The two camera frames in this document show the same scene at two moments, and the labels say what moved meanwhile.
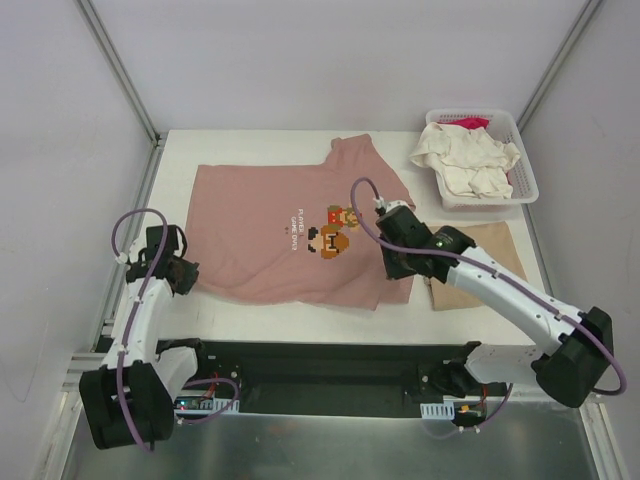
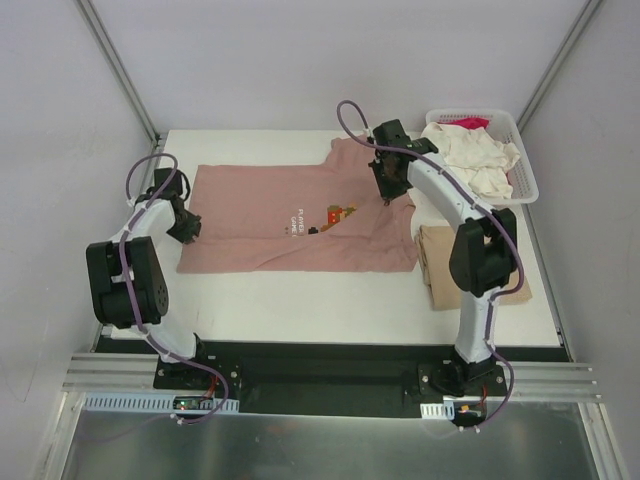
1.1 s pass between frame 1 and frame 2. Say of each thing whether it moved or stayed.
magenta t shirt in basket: stayed
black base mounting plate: stayed
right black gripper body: moved
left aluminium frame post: stayed
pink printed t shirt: moved
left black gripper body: moved
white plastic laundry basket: stayed
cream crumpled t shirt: stayed
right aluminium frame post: stayed
